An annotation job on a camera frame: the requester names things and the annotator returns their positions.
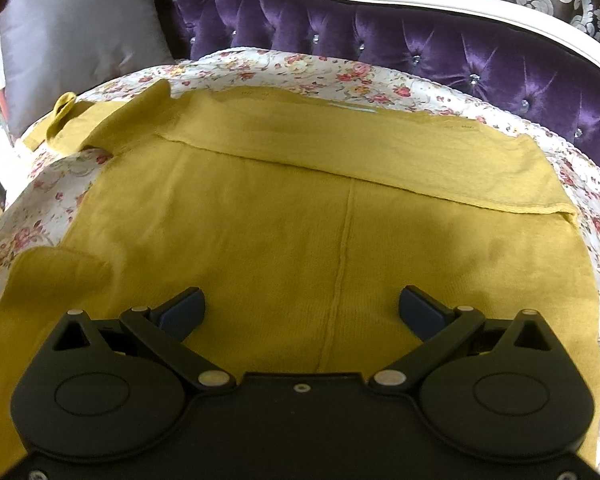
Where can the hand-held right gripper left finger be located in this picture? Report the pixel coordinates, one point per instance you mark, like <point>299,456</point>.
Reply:
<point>182,312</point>

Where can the grey pillow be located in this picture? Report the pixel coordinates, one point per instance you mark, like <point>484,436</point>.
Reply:
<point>80,35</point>

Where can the floral bedspread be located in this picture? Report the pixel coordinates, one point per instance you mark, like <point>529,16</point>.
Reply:
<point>330,67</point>

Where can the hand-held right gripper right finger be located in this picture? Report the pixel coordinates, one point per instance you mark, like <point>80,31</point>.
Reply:
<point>420,310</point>

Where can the purple tufted headboard white frame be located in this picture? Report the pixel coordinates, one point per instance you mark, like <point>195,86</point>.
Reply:
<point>430,40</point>

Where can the mustard yellow knit garment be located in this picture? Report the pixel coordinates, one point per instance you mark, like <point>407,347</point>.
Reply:
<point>280,235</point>

